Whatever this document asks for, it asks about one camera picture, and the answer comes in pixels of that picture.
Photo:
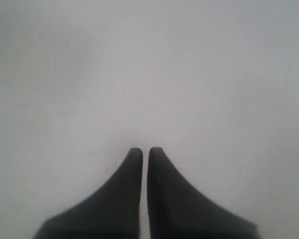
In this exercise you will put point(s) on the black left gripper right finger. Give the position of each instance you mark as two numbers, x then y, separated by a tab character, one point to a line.
179	211

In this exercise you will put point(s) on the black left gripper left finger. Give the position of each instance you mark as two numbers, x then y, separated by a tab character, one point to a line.
112	212

